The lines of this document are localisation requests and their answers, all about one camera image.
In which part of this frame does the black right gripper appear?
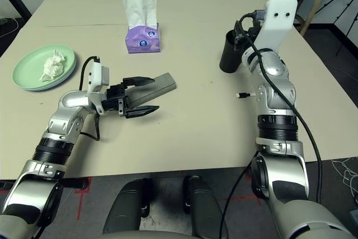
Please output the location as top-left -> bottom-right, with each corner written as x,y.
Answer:
233,11 -> 266,51

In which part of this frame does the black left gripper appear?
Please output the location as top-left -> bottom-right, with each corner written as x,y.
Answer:
102,76 -> 160,120

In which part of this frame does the grey glasses case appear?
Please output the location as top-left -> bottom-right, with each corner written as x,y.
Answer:
127,72 -> 177,110

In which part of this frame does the white tissue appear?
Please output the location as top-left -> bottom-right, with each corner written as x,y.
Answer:
39,50 -> 67,82

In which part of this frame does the green plate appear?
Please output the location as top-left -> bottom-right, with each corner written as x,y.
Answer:
11,44 -> 76,88

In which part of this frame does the black cup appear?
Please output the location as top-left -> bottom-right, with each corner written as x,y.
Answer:
219,30 -> 247,73

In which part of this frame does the purple tissue pack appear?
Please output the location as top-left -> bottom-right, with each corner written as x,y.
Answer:
122,0 -> 162,54

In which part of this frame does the wooden chair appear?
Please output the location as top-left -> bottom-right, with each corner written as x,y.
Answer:
285,0 -> 329,36

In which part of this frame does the blue plate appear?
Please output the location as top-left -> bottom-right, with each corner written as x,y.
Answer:
19,64 -> 77,92

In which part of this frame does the black tripod stand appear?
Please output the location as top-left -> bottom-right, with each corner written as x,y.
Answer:
315,0 -> 358,55

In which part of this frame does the grey left robot leg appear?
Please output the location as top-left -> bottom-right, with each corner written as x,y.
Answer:
102,179 -> 153,239

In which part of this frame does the grey robot leg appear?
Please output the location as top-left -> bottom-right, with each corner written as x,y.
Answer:
183,175 -> 229,239
102,179 -> 153,239

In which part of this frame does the grey right robot leg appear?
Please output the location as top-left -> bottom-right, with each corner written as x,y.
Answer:
183,175 -> 229,239

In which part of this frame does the grey robot torso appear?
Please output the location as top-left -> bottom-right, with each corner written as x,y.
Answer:
100,230 -> 194,239

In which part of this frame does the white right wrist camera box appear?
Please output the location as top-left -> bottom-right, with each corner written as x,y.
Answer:
256,0 -> 298,52

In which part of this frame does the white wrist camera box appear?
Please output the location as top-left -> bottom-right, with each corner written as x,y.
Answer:
87,62 -> 110,116
256,0 -> 298,52

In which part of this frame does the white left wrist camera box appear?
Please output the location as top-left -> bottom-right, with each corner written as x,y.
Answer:
87,62 -> 110,116

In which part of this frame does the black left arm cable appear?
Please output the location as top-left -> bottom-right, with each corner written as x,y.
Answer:
79,55 -> 101,142

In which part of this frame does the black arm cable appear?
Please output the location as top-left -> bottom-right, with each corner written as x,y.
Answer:
79,55 -> 101,142
219,12 -> 322,239

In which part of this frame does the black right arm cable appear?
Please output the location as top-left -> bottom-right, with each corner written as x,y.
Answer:
219,12 -> 322,239

